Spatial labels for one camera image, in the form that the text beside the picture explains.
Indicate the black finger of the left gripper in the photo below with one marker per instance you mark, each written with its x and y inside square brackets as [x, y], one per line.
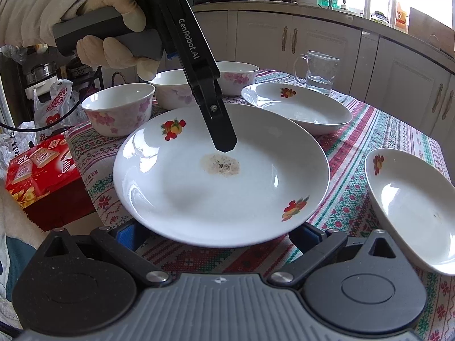
[208, 96]

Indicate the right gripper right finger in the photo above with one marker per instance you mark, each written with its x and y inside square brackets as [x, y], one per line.
[318, 248]

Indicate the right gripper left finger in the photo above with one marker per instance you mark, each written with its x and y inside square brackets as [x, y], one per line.
[120, 245]

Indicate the white floral bowl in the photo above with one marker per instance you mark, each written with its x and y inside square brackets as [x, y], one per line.
[172, 90]
[119, 110]
[235, 76]

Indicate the white plate with fruit print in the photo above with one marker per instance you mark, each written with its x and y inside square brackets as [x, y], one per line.
[171, 179]

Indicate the gloved left hand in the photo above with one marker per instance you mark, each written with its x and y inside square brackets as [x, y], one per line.
[110, 52]

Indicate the patterned striped tablecloth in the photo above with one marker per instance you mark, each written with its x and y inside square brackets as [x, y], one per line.
[347, 206]

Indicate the clear glass mug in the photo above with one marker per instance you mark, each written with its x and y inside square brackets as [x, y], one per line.
[316, 71]

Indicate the red snack box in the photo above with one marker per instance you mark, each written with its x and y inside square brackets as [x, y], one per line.
[47, 185]

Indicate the white red plastic bag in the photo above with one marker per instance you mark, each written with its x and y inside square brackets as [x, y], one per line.
[62, 99]

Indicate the cardboard box on counter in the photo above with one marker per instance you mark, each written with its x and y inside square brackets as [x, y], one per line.
[431, 31]

